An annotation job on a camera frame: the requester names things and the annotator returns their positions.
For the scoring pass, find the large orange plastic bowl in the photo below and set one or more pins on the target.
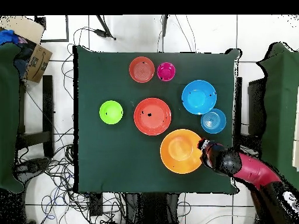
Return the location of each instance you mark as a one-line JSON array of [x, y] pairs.
[[179, 151]]

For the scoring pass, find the magenta-red plastic cup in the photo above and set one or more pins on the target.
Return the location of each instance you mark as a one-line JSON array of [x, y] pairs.
[[166, 71]]

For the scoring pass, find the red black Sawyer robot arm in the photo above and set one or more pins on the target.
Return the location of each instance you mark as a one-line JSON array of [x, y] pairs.
[[254, 171]]

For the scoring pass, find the wide orange-red shallow bowl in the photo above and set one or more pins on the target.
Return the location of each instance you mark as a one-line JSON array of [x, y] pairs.
[[152, 119]]

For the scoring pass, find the green plastic bowl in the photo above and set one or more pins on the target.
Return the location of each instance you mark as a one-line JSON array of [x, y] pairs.
[[111, 112]]

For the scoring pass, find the dark green table cloth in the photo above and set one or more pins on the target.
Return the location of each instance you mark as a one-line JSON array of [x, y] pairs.
[[105, 140]]

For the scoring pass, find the small orange-red ringed bowl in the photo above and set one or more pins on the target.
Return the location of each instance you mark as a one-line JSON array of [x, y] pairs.
[[141, 70]]

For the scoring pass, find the large blue plastic bowl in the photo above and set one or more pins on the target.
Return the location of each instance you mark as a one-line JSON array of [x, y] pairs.
[[199, 97]]

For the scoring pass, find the small blue plastic bowl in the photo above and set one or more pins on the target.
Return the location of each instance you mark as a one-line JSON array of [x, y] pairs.
[[213, 121]]

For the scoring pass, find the small black power box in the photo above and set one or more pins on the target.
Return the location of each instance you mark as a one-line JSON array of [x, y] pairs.
[[96, 204]]

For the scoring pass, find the black tripod leg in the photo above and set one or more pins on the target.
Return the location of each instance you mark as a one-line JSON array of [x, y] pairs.
[[165, 23], [105, 26]]

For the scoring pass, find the black rounded floor base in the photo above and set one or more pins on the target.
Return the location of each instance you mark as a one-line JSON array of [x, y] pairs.
[[32, 166]]

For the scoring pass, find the brown cardboard box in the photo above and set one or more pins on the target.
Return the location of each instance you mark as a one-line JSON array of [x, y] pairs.
[[38, 63]]

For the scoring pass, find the green cloth covered table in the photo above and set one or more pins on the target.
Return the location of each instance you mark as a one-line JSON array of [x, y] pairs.
[[282, 105], [5, 116]]

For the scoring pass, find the blue cloth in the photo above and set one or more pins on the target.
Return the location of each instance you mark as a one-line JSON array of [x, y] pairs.
[[8, 36]]

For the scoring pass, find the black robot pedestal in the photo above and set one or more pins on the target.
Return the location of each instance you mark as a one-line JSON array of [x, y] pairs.
[[149, 207]]

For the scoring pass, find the black chair frame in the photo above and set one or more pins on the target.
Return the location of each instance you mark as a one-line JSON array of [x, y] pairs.
[[48, 105]]

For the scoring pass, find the black metal frame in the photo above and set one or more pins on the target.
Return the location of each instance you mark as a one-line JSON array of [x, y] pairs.
[[67, 28]]

